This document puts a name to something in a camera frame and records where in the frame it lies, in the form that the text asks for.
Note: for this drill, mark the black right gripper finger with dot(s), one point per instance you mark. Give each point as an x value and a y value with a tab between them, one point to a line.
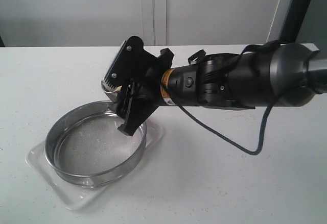
130	63
134	107

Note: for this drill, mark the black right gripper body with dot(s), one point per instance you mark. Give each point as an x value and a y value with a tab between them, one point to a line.
152	79

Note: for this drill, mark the stainless steel cup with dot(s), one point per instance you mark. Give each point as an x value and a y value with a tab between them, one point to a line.
113	95

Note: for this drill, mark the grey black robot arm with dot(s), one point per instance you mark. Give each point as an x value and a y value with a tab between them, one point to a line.
283	75

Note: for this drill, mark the round steel mesh sieve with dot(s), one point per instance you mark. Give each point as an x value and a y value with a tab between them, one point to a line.
85	147

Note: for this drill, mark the white cabinet doors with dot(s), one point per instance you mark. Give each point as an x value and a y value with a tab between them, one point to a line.
157	22

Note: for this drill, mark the white rectangular plastic tray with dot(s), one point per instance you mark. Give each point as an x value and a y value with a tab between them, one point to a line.
76	197

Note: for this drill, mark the dark vertical post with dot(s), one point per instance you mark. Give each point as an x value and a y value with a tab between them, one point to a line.
293	21

